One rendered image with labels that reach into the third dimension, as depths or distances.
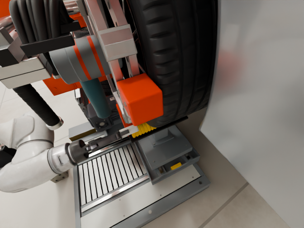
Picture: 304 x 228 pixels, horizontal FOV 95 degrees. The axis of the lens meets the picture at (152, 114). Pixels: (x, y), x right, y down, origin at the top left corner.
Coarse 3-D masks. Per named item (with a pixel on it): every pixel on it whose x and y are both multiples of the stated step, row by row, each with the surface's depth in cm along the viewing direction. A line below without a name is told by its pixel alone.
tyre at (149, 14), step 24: (144, 0) 24; (168, 0) 25; (192, 0) 26; (216, 0) 27; (144, 24) 26; (168, 24) 26; (192, 24) 27; (216, 24) 29; (144, 48) 31; (168, 48) 27; (192, 48) 29; (168, 72) 29; (192, 72) 32; (168, 96) 34; (192, 96) 39; (168, 120) 44
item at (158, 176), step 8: (184, 136) 105; (136, 144) 106; (192, 152) 97; (144, 160) 97; (176, 160) 94; (184, 160) 93; (192, 160) 92; (160, 168) 88; (168, 168) 91; (176, 168) 89; (184, 168) 95; (152, 176) 88; (160, 176) 86; (168, 176) 92; (152, 184) 88
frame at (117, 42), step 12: (84, 0) 29; (108, 0) 28; (96, 12) 26; (120, 12) 27; (96, 24) 26; (120, 24) 27; (108, 36) 27; (120, 36) 27; (132, 36) 28; (108, 48) 27; (120, 48) 28; (132, 48) 29; (108, 60) 28; (132, 60) 30; (120, 72) 31; (132, 72) 32; (120, 108) 65
